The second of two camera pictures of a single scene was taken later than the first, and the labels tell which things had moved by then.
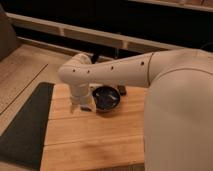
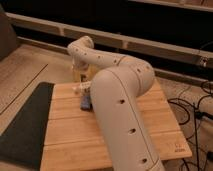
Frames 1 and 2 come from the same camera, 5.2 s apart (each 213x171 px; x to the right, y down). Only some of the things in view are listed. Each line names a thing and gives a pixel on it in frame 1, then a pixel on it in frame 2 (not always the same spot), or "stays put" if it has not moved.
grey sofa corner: [8, 36] stays put
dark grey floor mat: [23, 141] stays put
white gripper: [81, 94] → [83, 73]
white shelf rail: [102, 35] stays put
